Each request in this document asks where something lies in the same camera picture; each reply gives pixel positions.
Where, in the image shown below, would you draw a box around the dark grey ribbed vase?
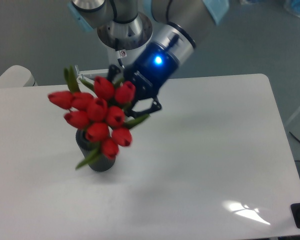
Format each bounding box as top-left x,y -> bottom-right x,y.
75,129 -> 116,172

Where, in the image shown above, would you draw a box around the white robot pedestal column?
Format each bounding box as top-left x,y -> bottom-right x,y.
107,48 -> 140,72

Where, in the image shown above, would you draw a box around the white metal base frame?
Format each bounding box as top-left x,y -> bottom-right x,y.
74,65 -> 109,83

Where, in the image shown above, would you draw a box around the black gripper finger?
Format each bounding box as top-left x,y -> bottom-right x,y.
124,96 -> 162,118
106,64 -> 125,83

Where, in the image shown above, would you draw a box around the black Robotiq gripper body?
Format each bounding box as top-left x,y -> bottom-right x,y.
123,42 -> 178,102

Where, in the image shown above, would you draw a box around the white chair back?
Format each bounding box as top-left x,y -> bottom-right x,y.
0,65 -> 38,89

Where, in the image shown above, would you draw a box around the clear bag blue contents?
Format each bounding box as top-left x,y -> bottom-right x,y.
284,0 -> 300,18

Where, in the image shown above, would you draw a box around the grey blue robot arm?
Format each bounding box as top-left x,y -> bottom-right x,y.
67,0 -> 230,118

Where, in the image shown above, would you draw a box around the red tulip bouquet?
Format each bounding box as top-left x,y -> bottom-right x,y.
47,67 -> 150,160

